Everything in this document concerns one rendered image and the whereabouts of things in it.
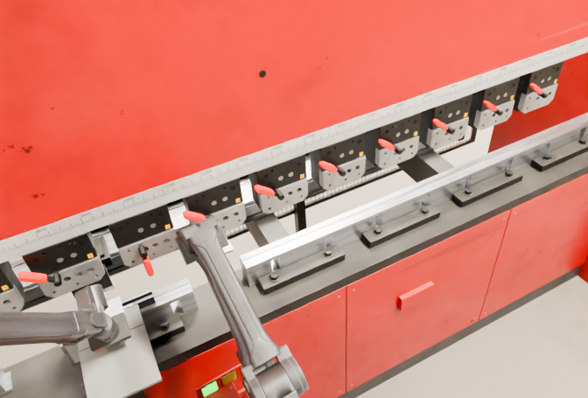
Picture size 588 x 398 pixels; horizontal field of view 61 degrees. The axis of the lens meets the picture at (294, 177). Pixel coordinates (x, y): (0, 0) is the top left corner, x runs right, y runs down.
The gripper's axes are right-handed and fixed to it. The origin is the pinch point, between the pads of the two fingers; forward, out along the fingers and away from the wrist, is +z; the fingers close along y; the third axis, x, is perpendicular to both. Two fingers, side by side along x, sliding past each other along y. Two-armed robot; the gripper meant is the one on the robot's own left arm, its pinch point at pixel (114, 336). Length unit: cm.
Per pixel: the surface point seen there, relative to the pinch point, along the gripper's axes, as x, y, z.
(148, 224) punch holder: -18.8, -18.2, -22.3
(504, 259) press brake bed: 25, -149, 44
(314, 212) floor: -52, -115, 141
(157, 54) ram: -39, -31, -61
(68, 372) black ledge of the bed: 1.5, 16.2, 14.7
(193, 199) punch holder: -20.3, -31.1, -24.6
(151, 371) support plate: 13.2, -6.7, -5.3
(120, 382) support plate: 12.6, 1.3, -5.0
